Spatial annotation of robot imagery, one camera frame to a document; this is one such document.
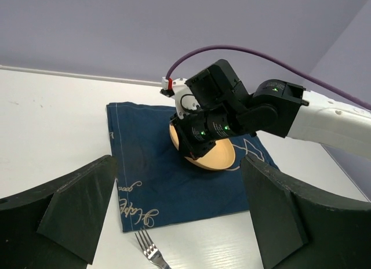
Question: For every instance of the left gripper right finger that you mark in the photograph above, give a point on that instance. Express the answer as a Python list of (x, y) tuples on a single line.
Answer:
[(298, 225)]

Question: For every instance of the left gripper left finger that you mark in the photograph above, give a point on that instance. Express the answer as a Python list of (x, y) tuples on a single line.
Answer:
[(58, 224)]

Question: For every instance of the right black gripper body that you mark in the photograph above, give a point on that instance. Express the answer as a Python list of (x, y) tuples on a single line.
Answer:
[(198, 130)]

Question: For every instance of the yellow round plate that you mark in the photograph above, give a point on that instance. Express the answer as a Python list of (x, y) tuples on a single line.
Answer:
[(220, 157)]

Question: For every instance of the dark blue fish-print cloth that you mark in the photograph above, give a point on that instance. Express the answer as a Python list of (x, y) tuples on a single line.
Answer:
[(156, 185)]

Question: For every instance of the pink-handled metal fork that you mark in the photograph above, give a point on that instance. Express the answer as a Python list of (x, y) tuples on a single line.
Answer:
[(150, 250)]

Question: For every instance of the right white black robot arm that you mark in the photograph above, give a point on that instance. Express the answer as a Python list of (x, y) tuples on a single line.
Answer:
[(214, 105)]

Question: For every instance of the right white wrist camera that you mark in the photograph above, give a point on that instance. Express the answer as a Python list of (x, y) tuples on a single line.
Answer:
[(185, 101)]

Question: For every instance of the aluminium table edge rail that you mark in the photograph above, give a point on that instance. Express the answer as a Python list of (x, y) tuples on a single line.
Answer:
[(81, 76)]

